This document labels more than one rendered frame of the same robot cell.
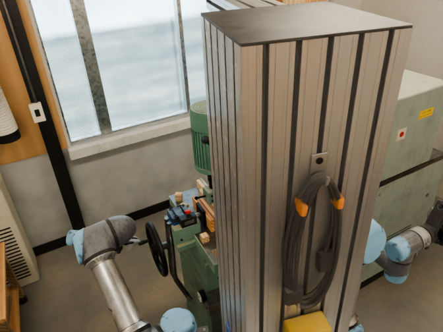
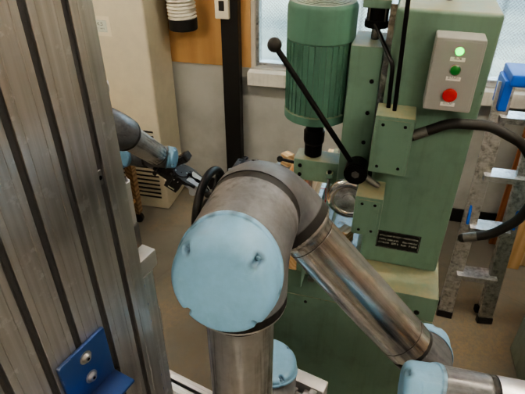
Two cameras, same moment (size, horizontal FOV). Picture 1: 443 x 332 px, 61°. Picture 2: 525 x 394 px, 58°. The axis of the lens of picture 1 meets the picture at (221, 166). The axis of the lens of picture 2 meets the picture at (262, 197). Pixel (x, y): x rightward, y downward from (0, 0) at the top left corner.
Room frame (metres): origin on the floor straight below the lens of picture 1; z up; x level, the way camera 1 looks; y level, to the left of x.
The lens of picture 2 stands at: (0.50, -0.66, 1.75)
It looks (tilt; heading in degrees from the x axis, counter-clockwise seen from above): 34 degrees down; 41
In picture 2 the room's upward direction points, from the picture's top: straight up
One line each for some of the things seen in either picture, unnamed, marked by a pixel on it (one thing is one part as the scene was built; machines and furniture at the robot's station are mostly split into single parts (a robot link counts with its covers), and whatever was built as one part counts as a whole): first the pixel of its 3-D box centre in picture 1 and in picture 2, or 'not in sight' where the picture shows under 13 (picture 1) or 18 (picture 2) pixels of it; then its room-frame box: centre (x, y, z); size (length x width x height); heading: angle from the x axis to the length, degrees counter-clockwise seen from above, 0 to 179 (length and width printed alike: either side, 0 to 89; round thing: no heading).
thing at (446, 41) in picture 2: not in sight; (452, 72); (1.55, -0.31, 1.40); 0.10 x 0.06 x 0.16; 115
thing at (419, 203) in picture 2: not in sight; (419, 140); (1.67, -0.22, 1.16); 0.22 x 0.22 x 0.72; 25
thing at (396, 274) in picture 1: (393, 263); not in sight; (0.94, -0.60, 1.12); 0.11 x 0.08 x 0.11; 27
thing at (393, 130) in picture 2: not in sight; (391, 139); (1.50, -0.22, 1.22); 0.09 x 0.08 x 0.15; 115
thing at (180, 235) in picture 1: (182, 225); not in sight; (1.45, 0.21, 0.91); 0.15 x 0.14 x 0.09; 25
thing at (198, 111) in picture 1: (210, 137); (319, 61); (1.55, 0.04, 1.35); 0.18 x 0.18 x 0.31
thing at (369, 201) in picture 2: not in sight; (368, 208); (1.48, -0.19, 1.02); 0.09 x 0.07 x 0.12; 25
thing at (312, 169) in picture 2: (218, 193); (318, 168); (1.55, 0.02, 1.03); 0.14 x 0.07 x 0.09; 115
